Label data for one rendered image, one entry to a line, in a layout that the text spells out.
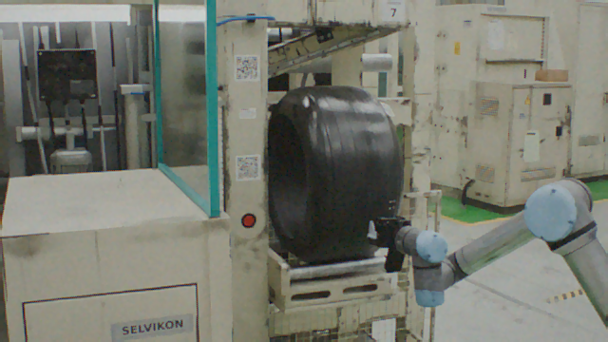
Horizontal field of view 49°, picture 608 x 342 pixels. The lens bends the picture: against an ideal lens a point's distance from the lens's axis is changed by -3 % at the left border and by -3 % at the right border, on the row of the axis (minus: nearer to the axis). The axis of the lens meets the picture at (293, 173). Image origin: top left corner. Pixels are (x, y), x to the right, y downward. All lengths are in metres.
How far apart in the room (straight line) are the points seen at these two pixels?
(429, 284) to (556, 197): 0.41
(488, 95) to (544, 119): 0.61
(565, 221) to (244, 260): 0.98
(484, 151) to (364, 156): 4.92
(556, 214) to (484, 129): 5.29
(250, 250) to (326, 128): 0.44
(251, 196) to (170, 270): 0.82
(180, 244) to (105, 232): 0.13
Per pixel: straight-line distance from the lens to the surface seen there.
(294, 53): 2.46
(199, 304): 1.29
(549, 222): 1.55
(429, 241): 1.71
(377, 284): 2.17
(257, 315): 2.16
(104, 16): 1.99
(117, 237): 1.22
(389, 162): 1.99
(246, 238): 2.07
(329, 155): 1.92
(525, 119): 6.75
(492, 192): 6.81
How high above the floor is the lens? 1.57
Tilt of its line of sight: 11 degrees down
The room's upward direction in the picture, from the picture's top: straight up
